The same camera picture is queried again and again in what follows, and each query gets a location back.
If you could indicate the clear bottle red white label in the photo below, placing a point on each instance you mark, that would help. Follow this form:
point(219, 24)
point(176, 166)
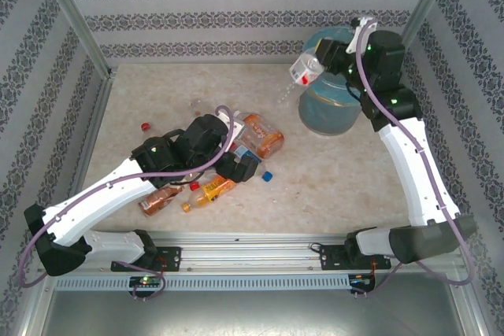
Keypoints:
point(305, 68)

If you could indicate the yellow juice bottle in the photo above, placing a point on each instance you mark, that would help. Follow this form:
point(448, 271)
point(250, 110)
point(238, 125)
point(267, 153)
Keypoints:
point(208, 192)

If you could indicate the square bottle with orange label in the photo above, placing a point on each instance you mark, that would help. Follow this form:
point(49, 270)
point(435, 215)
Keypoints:
point(262, 133)

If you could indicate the clear bottle with red label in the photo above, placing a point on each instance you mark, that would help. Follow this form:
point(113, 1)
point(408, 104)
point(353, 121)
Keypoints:
point(146, 126)

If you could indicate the crushed brown bottle red cap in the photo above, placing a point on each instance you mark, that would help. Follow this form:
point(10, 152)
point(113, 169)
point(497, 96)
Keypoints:
point(157, 202)

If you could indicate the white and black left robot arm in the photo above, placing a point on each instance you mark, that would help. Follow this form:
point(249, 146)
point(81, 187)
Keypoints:
point(98, 194)

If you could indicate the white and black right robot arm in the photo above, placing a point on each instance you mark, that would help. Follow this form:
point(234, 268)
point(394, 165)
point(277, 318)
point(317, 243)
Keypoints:
point(413, 170)

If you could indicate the mesh bin with blue bag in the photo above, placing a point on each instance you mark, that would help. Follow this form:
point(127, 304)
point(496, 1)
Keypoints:
point(327, 111)

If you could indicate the small circuit board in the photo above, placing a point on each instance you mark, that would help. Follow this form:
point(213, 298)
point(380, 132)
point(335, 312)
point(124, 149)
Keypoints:
point(360, 281)
point(145, 281)

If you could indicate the grey metal sheet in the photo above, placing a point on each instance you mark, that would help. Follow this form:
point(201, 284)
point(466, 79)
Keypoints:
point(252, 312)

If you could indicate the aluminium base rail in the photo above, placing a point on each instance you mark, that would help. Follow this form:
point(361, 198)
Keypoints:
point(252, 253)

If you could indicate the aluminium side rail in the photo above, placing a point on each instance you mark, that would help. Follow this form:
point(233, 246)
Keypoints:
point(92, 135)

